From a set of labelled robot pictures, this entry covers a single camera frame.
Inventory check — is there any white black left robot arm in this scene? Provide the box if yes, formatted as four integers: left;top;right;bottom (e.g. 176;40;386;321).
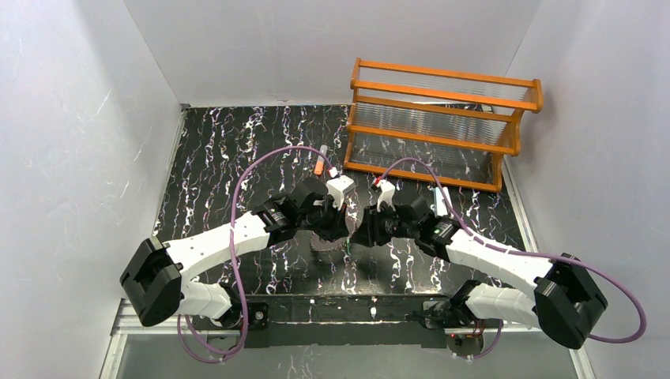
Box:
119;175;355;327

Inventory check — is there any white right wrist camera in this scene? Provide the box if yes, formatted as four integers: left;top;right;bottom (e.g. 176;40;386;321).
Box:
374;178;396;212

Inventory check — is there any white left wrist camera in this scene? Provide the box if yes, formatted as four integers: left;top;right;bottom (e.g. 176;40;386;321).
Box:
326;174;355;209

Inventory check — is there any orange wooden two-tier shelf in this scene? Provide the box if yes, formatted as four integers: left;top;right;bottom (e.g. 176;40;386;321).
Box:
344;58;544;192

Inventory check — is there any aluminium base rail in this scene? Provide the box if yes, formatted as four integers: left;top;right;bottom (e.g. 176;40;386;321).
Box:
100;295;594;378

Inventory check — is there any grey orange marker pen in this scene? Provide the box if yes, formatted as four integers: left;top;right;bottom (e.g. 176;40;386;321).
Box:
314;144;328;177

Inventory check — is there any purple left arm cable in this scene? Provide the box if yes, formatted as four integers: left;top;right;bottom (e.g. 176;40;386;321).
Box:
176;145;336;365

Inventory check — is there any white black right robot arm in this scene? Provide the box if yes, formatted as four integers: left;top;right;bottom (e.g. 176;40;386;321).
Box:
351;199;608;349

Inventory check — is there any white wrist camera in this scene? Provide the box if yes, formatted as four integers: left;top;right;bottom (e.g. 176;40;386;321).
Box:
326;174;355;209
374;178;396;212

